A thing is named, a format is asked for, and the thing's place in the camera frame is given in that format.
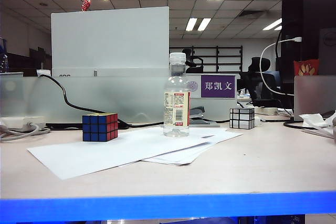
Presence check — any coloured Rubik's cube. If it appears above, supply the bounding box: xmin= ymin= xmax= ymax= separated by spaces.
xmin=82 ymin=113 xmax=119 ymax=143

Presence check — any silver mirror cube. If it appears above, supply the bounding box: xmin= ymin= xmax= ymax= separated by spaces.
xmin=229 ymin=107 xmax=256 ymax=130

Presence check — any black cable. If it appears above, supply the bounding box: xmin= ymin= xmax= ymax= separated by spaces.
xmin=282 ymin=108 xmax=329 ymax=130
xmin=39 ymin=73 xmax=165 ymax=130

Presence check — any frosted glass desk partition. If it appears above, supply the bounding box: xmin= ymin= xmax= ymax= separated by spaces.
xmin=0 ymin=75 xmax=238 ymax=124

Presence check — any white monitor back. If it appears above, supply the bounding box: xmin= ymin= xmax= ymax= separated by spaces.
xmin=50 ymin=6 xmax=170 ymax=77

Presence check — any grey power cord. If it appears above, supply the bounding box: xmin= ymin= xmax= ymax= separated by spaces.
xmin=0 ymin=122 xmax=50 ymax=142

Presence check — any blue table edge strip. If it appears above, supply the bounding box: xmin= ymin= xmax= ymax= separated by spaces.
xmin=0 ymin=191 xmax=336 ymax=222

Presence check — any black monitor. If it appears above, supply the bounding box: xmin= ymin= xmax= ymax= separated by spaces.
xmin=275 ymin=0 xmax=336 ymax=110

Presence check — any white USB cable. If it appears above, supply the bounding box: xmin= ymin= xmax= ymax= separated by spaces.
xmin=259 ymin=37 xmax=302 ymax=96

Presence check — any crumpled white tissue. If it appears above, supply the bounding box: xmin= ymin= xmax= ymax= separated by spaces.
xmin=299 ymin=113 xmax=336 ymax=131

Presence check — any large white paper sheet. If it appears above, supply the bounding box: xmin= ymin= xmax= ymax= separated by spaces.
xmin=26 ymin=126 xmax=216 ymax=180

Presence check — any black shelf rack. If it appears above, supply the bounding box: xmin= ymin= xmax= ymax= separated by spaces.
xmin=169 ymin=45 xmax=244 ymax=73

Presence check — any white power adapter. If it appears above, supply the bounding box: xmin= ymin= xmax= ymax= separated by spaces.
xmin=0 ymin=115 xmax=47 ymax=131

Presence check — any purple name plate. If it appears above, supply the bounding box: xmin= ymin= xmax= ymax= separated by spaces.
xmin=183 ymin=73 xmax=238 ymax=100

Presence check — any silver frosted panel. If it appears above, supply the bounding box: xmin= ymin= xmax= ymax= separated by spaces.
xmin=293 ymin=74 xmax=336 ymax=121

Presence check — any grey Dell monitor stand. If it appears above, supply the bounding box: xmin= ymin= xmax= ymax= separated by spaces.
xmin=319 ymin=27 xmax=336 ymax=76

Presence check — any clear plastic water bottle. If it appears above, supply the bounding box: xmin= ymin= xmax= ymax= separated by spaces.
xmin=163 ymin=52 xmax=191 ymax=138

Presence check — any black office chair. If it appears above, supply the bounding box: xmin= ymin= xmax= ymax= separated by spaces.
xmin=182 ymin=48 xmax=204 ymax=74
xmin=240 ymin=56 xmax=283 ymax=107

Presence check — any red packet with gold print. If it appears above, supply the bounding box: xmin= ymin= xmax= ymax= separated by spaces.
xmin=293 ymin=59 xmax=320 ymax=76

